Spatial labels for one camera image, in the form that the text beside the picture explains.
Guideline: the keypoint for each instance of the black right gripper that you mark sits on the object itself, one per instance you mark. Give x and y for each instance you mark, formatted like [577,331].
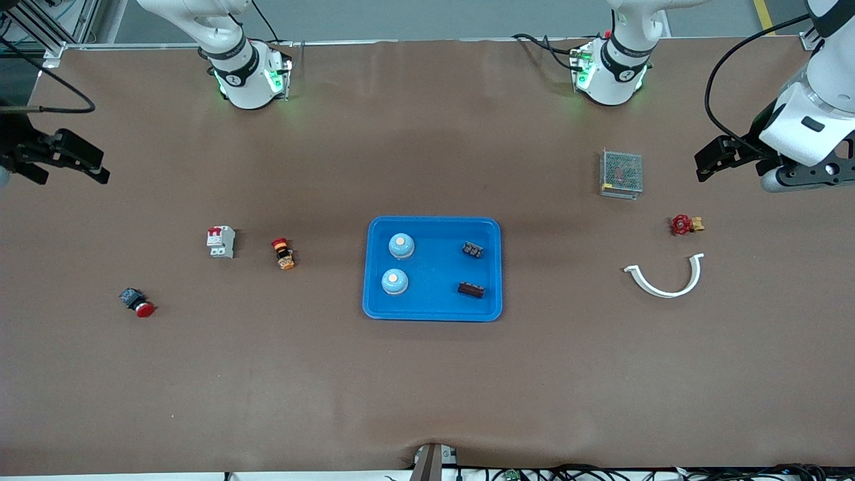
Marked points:
[15,145]

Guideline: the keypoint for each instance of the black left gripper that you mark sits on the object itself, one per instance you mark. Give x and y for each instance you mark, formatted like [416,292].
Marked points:
[753,143]

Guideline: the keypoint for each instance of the blue desk bell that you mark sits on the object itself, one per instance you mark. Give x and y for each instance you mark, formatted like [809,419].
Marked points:
[395,282]
[401,246]

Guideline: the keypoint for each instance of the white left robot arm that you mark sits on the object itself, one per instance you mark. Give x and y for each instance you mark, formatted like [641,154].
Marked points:
[614,80]

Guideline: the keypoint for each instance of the blue plastic tray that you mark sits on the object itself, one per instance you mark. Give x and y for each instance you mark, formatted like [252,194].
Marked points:
[434,300]

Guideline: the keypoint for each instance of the metal mesh power supply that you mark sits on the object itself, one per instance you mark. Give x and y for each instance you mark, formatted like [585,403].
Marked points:
[621,172]

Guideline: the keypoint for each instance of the white curved plastic clamp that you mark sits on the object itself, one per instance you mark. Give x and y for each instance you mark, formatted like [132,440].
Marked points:
[661,292]

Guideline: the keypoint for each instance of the red push button dark body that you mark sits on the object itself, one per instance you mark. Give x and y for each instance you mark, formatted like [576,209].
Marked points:
[137,302]

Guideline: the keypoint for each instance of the orange emergency stop button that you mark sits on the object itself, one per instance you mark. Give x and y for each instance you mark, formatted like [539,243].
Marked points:
[283,254]

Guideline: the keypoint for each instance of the brown table mat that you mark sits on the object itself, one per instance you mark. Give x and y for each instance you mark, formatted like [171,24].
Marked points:
[427,387]

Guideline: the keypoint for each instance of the aluminium frame profile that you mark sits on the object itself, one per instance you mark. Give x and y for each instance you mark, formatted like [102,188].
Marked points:
[90,20]
[810,41]

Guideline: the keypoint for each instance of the white circuit breaker red switch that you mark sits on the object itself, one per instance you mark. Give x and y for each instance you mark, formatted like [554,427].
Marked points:
[220,242]

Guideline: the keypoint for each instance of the grey table edge bracket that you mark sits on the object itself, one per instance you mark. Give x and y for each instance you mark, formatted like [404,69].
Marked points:
[431,464]

